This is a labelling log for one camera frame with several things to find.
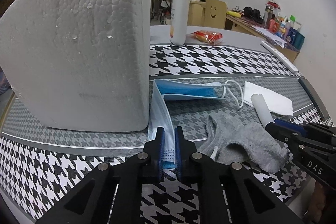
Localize yellow banana toy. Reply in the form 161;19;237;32
227;11;242;18

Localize black headphones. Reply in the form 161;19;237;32
243;7;263;24

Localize grey sock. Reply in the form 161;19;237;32
198;114;289;173

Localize person's right hand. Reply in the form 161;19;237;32
309;181;326;215

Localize papers on desk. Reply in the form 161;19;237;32
252;26;285;48

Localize white tissue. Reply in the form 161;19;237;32
243;81;293;116

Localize toiletry bottles group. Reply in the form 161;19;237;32
263;1;305;51

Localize white foam bar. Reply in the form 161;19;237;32
251;94;274;128

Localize wooden desk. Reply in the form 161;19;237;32
187;0;299;62

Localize white styrofoam box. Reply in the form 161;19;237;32
1;0;150;132

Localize white remote control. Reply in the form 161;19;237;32
260;40;299;73

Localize houndstooth table mat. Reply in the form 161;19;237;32
1;45;332;223

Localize blue face mask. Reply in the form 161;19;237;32
147;79;244;169

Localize white red pump bottle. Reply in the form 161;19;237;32
170;0;190;46

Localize red snack packet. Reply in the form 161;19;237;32
191;30;223;45

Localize wooden smiley chair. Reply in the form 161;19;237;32
203;0;227;29

